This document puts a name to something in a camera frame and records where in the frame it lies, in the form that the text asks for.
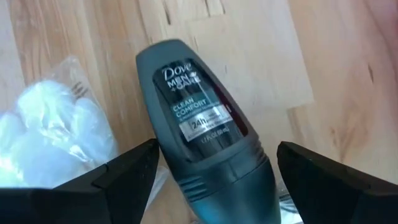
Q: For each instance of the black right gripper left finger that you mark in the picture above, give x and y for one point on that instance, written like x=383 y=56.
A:
x=124 y=186

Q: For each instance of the cotton pads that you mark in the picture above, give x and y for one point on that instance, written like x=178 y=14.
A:
x=53 y=130

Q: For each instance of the grey Dove roll-on deodorant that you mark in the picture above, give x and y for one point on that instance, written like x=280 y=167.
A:
x=202 y=124

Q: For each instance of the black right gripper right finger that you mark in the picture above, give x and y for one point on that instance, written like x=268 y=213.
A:
x=326 y=193

